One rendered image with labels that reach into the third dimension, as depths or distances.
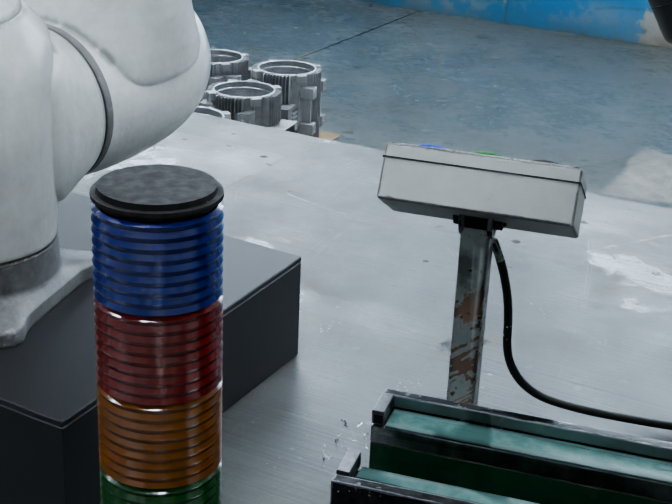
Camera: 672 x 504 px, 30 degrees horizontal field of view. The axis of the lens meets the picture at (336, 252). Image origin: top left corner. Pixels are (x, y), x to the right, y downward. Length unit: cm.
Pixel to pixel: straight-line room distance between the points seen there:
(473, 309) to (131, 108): 37
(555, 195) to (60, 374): 44
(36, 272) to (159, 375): 58
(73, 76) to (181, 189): 59
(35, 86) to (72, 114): 6
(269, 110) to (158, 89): 195
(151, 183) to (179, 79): 70
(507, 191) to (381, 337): 36
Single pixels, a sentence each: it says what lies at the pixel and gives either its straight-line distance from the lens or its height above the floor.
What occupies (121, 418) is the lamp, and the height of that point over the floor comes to 111.
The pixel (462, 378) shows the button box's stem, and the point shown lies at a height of 87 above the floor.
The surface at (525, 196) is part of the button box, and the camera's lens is 106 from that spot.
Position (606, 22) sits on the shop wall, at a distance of 666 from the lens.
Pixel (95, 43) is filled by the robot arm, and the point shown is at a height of 113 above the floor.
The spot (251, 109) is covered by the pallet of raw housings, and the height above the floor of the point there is 52.
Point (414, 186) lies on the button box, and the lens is 108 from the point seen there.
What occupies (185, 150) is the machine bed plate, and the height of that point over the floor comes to 80.
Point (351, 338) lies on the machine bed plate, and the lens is 136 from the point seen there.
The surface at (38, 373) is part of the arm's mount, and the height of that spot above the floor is 91.
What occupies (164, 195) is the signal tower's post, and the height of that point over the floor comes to 122.
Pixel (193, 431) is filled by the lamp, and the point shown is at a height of 110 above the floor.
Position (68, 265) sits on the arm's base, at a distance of 121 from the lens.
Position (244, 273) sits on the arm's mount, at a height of 91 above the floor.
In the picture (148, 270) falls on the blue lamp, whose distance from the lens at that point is 55.
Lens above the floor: 141
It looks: 23 degrees down
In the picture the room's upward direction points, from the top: 3 degrees clockwise
